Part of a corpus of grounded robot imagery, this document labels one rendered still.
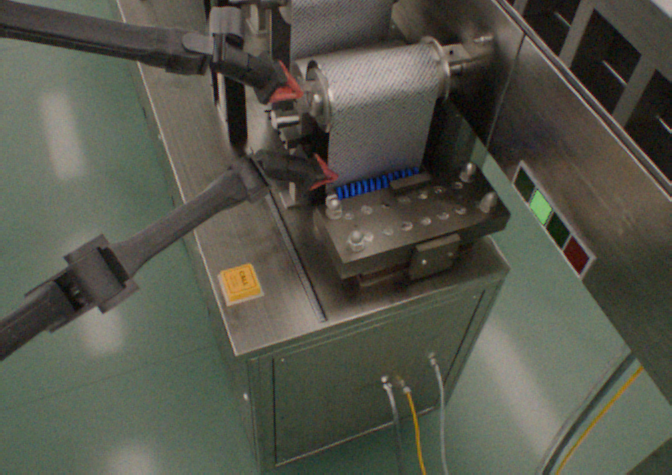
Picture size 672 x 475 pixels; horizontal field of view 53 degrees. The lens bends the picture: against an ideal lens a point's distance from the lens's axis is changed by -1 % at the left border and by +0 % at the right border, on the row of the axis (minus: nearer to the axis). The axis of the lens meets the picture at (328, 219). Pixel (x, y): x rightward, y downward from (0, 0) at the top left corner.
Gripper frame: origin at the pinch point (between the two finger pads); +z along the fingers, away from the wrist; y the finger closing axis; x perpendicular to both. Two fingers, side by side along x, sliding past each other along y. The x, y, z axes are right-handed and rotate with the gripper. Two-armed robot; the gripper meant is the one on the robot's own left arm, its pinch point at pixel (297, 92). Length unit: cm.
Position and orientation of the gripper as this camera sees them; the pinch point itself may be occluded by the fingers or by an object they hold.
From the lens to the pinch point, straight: 140.2
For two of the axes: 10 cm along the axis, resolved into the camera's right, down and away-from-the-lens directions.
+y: 3.4, 7.2, -6.0
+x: 6.1, -6.6, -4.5
